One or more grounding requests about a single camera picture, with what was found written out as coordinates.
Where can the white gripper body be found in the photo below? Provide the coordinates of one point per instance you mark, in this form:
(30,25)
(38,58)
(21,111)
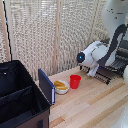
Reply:
(93,70)

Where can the red plastic cup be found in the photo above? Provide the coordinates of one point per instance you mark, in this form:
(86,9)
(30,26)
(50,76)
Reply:
(75,81)

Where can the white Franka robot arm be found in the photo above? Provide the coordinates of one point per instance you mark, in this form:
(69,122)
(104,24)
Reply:
(113,13)

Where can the metal oven rack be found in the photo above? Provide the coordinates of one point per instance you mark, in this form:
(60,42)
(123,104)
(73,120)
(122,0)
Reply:
(115,68)

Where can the yellow food pieces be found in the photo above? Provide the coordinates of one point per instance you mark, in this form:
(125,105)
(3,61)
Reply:
(60,84)

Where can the white bowl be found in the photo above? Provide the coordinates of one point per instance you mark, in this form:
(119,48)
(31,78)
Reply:
(62,90)

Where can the blue book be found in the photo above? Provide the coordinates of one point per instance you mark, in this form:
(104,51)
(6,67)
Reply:
(46,86)

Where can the bamboo blind screen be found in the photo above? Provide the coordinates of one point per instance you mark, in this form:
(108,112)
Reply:
(30,33)

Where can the black fabric storage box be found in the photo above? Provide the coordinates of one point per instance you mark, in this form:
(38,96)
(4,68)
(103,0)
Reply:
(20,96)

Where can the thin black pole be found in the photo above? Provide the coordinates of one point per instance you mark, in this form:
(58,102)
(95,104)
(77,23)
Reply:
(7,33)

